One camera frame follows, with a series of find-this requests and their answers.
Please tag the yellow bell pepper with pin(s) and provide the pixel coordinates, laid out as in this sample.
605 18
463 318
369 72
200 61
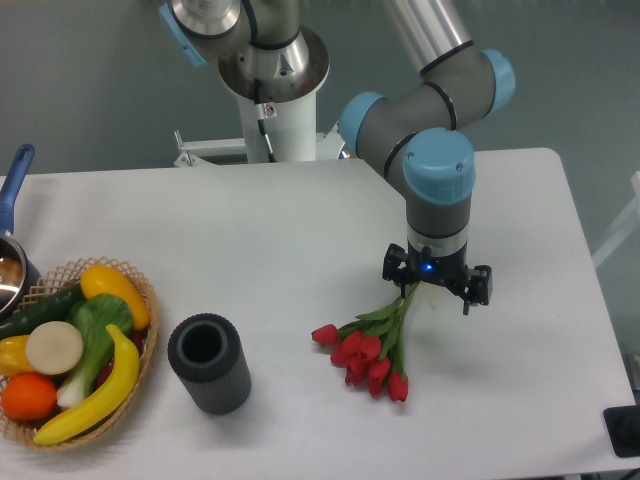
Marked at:
13 358

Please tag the black device at table edge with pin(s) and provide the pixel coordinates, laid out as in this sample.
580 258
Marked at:
622 425

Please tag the yellow banana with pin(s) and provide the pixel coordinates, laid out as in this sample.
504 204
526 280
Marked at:
103 401

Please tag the red tulip bouquet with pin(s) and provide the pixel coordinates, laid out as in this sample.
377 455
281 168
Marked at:
371 348

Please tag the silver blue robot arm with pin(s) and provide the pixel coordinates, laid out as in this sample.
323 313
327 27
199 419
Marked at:
415 143

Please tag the white metal bracket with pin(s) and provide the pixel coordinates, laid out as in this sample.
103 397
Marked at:
215 152

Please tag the orange fruit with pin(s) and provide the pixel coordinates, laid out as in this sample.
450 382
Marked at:
29 396

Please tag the woven wicker basket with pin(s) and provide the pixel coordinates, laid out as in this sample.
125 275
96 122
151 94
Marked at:
22 432

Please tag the green bok choy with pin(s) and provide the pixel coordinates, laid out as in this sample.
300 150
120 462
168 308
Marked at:
91 319

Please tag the beige round mushroom slice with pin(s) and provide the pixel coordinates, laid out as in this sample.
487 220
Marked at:
54 348

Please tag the blue handled saucepan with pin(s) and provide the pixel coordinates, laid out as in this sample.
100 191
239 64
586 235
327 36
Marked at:
18 274

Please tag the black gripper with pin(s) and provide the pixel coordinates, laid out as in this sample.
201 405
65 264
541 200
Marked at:
472 285

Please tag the green cucumber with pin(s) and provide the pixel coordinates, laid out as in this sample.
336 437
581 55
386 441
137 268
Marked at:
54 307

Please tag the dark grey ribbed vase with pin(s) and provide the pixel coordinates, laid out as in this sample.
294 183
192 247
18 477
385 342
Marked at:
206 354

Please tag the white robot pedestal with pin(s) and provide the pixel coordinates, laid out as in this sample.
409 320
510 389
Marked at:
276 91

